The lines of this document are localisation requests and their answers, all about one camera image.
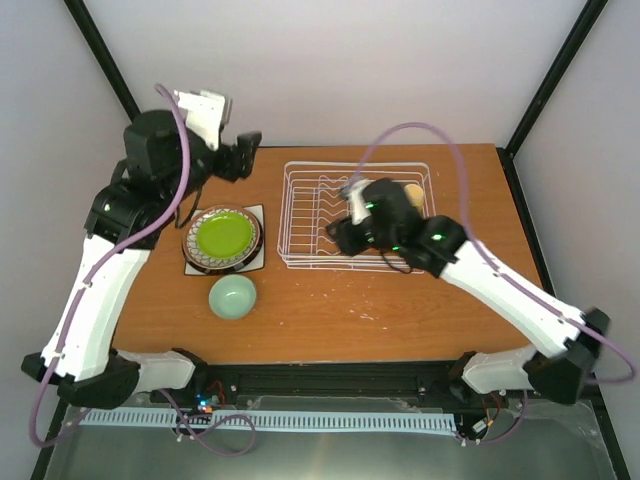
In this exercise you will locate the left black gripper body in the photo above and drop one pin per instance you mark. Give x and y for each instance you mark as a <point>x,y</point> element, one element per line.
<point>236,165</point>

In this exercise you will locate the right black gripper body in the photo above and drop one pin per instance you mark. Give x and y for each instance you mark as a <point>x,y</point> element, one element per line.
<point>352,245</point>

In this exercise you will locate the white wire dish rack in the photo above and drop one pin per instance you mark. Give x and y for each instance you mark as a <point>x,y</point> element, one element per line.
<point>310,202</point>

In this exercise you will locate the green plate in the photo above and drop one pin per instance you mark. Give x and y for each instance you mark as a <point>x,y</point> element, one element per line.
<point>224,235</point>

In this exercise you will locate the yellow mug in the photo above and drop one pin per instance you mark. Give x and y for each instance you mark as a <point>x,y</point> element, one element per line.
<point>415,195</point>

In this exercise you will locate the mint green bowl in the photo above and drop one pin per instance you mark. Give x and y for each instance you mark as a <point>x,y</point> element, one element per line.
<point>232,297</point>

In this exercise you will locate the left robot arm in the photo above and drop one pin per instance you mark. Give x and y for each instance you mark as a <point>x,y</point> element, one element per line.
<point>166,160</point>

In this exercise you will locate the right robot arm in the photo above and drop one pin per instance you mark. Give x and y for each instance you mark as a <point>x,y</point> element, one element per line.
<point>559,357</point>

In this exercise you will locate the patterned round plate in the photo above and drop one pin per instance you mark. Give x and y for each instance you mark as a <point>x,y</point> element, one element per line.
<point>192,245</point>

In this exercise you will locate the small circuit board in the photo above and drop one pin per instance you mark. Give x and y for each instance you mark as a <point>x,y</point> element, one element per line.
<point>213,398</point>

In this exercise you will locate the metal base sheet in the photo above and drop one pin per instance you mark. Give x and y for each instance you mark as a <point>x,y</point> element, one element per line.
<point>547,445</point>

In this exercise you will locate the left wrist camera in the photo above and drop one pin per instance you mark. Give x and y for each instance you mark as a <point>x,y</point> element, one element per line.
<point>207,114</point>

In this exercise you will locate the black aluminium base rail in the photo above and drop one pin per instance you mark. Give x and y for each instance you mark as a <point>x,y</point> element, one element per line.
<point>422,384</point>

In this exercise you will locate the left black frame post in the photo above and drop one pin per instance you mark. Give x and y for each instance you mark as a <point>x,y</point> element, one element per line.
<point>90,32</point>

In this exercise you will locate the black frame post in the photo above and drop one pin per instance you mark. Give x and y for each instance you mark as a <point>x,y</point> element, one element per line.
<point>90,32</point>
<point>572,44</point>

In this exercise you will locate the blue slotted cable duct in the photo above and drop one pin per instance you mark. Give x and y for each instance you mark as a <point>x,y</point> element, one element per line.
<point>290,421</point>

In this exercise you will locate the right black frame post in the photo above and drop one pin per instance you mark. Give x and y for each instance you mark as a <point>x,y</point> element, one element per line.
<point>572,44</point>

